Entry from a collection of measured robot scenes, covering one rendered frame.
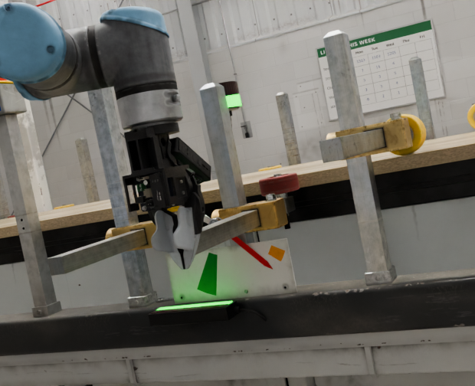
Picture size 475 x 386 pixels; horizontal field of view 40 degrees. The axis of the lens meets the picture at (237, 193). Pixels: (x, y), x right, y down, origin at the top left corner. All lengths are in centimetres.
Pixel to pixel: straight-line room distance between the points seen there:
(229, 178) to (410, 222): 38
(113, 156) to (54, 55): 56
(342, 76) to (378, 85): 721
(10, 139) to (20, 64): 71
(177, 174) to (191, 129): 828
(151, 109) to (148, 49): 8
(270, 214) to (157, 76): 38
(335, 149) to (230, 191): 39
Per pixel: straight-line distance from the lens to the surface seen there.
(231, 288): 126
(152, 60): 94
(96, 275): 171
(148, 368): 145
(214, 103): 123
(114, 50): 94
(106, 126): 136
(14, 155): 152
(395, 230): 137
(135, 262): 136
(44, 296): 153
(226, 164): 123
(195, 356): 138
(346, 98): 114
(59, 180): 1049
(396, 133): 111
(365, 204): 115
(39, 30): 82
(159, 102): 93
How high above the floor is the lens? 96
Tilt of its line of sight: 3 degrees down
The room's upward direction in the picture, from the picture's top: 11 degrees counter-clockwise
